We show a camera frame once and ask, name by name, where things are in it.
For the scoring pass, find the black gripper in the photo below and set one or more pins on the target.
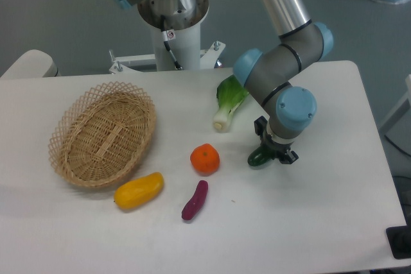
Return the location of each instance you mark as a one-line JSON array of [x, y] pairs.
[[275, 143]]

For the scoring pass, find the green cucumber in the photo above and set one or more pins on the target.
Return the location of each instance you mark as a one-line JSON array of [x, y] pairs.
[[260, 156]]

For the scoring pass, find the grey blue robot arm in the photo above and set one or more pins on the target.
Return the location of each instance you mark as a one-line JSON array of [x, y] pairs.
[[266, 76]]

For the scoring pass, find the green white bok choy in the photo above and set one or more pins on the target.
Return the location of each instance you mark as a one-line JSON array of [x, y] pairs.
[[230, 95]]

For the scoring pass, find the orange tangerine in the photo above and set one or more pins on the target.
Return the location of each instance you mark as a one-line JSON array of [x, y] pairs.
[[205, 159]]

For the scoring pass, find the purple sweet potato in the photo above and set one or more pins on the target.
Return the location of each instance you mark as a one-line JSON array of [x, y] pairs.
[[196, 202]]

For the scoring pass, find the white furniture at right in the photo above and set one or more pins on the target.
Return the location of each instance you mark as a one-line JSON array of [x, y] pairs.
[[397, 111]]

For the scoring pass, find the yellow mango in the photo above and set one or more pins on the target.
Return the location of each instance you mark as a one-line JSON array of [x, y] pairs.
[[137, 192]]

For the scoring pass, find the black device at edge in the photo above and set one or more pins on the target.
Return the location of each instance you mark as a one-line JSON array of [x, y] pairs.
[[399, 241]]

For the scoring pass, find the woven wicker basket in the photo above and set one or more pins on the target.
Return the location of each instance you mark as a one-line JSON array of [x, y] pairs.
[[103, 135]]

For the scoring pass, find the white chair back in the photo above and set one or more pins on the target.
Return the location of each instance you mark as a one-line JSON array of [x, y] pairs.
[[32, 64]]

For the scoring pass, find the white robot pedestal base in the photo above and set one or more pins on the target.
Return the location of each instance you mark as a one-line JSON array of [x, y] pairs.
[[175, 35]]

